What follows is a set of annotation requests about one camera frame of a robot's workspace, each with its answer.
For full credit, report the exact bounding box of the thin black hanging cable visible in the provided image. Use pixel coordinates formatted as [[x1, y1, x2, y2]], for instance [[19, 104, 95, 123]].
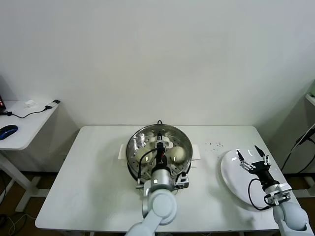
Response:
[[283, 156, 315, 174]]

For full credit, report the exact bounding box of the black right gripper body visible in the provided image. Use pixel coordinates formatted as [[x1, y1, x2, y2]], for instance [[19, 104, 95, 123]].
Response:
[[251, 161, 280, 191]]

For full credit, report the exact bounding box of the blue computer mouse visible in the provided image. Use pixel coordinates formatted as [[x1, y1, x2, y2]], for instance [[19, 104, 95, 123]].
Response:
[[0, 124, 19, 141]]

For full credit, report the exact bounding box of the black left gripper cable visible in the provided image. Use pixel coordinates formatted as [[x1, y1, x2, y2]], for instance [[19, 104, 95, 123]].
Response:
[[136, 149, 158, 190]]

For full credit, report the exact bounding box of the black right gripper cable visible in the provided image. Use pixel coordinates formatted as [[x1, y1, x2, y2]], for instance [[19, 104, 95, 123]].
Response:
[[247, 178, 274, 211]]

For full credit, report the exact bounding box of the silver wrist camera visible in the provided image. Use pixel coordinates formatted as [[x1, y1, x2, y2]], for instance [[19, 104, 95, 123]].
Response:
[[175, 173, 190, 189], [280, 186, 293, 200]]

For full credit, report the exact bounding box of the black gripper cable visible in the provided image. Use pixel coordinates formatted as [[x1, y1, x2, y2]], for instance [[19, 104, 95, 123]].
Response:
[[136, 149, 158, 190], [247, 178, 274, 211]]

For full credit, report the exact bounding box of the white steamed baozi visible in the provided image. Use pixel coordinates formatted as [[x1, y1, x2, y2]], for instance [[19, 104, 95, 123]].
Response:
[[169, 147, 186, 164], [135, 147, 155, 164]]

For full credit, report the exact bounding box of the dark laptop screen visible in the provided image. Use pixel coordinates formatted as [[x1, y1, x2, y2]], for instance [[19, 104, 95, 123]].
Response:
[[0, 75, 7, 113]]

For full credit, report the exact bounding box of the white shelf board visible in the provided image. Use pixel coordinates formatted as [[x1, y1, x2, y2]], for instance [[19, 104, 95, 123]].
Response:
[[305, 94, 315, 114]]

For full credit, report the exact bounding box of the perforated steel steamer basket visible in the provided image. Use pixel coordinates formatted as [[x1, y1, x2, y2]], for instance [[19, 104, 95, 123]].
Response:
[[126, 124, 193, 184]]

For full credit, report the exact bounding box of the black cable with inline plug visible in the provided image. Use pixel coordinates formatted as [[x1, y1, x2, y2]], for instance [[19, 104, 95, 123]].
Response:
[[280, 122, 315, 173]]

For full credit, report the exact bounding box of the round glass pot lid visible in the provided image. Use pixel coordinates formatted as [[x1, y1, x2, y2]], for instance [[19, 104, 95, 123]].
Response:
[[126, 124, 194, 182]]

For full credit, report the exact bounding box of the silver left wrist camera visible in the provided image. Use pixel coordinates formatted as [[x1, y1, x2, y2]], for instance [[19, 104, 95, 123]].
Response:
[[175, 173, 190, 189]]

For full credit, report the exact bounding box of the large white plate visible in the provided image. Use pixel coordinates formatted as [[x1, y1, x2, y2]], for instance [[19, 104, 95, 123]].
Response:
[[220, 149, 284, 211]]

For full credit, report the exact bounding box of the white side table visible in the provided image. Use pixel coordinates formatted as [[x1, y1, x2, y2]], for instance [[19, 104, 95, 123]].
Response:
[[0, 99, 62, 212]]

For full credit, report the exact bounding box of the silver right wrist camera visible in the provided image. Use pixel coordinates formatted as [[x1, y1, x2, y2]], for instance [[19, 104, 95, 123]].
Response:
[[280, 186, 293, 200]]

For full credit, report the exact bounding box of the white floor cable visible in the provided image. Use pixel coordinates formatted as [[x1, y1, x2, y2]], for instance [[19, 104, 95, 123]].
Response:
[[8, 212, 36, 236]]

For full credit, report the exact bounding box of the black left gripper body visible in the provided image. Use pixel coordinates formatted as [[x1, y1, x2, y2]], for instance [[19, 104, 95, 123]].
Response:
[[154, 145, 170, 170]]

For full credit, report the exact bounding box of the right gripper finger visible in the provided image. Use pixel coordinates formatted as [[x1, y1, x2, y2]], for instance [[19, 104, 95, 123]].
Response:
[[237, 150, 256, 172], [255, 145, 271, 167]]

